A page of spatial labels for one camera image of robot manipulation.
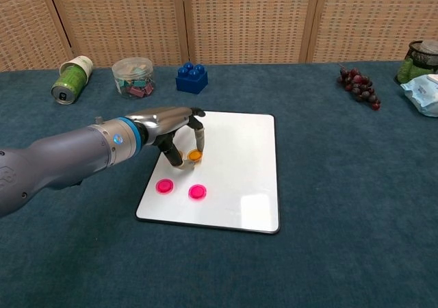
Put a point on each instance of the blue table cloth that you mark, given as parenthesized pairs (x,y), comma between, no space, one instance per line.
(325,185)

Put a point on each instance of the bamboo folding screen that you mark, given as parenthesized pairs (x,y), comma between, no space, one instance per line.
(239,20)

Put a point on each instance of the light blue wet wipes pack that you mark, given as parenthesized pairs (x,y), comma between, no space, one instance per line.
(422,96)

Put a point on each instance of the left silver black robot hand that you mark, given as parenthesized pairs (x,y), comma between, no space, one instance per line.
(164,121)

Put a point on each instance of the dark red grape bunch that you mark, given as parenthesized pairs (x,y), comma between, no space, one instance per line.
(359,87)

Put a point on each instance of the white rectangular board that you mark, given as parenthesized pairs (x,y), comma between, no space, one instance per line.
(239,171)

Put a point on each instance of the clear jar of clips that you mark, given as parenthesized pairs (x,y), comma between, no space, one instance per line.
(133,78)

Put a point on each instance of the blue building block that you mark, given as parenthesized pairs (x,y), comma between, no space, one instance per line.
(191,80)

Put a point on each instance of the pink disc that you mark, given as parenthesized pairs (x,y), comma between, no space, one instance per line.
(164,186)
(197,191)

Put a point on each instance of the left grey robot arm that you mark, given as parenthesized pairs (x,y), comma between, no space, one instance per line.
(68,157)

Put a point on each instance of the white paper cup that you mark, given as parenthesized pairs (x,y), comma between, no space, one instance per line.
(80,65)

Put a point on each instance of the green jar with lid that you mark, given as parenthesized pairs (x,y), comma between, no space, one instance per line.
(415,65)

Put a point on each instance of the green drink can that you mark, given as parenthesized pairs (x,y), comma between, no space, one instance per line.
(68,85)

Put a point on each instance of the orange disc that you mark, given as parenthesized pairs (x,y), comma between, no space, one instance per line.
(195,155)
(180,155)

